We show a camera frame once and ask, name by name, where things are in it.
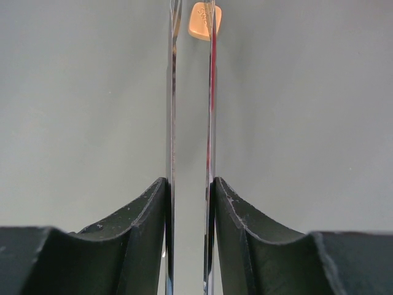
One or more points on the metal tongs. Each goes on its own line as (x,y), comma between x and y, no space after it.
(175,15)

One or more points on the caramel square chocolate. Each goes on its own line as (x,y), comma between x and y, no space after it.
(205,20)

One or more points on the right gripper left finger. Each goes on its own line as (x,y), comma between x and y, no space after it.
(120,254)

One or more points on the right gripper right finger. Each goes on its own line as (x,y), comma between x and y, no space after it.
(258,255)

